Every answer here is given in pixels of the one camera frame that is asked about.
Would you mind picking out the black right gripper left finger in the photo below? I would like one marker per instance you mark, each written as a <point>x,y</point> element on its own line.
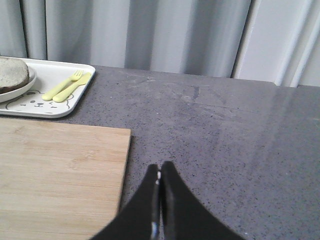
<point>139,219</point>

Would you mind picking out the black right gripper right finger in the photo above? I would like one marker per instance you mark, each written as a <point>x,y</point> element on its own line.
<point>184,217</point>

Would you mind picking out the wooden cutting board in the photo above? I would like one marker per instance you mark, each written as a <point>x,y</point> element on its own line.
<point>59,181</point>

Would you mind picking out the yellow plastic knife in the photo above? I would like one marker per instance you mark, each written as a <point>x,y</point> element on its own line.
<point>63,95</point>

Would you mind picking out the yellow plastic fork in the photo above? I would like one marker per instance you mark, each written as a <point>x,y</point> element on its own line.
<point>58,88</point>

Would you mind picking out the bread slice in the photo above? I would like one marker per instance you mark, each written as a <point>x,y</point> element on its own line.
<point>14,74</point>

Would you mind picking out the grey curtain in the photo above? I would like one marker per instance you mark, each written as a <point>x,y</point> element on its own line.
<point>276,41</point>

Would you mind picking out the white round plate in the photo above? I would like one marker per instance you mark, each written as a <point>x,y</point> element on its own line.
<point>17,92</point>

